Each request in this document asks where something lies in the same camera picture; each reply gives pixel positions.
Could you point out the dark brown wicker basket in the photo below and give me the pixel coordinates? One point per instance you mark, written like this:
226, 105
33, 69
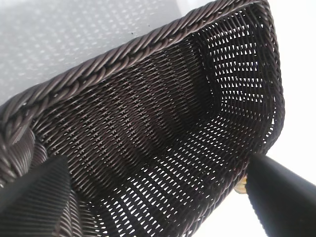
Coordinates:
123, 123

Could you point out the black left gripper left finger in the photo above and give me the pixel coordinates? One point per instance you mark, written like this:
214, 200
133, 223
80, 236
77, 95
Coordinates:
32, 202

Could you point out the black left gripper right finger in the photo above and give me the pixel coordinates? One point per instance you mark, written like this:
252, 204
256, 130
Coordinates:
284, 202

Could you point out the long twisted golden bread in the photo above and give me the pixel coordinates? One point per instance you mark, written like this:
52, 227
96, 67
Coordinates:
240, 187

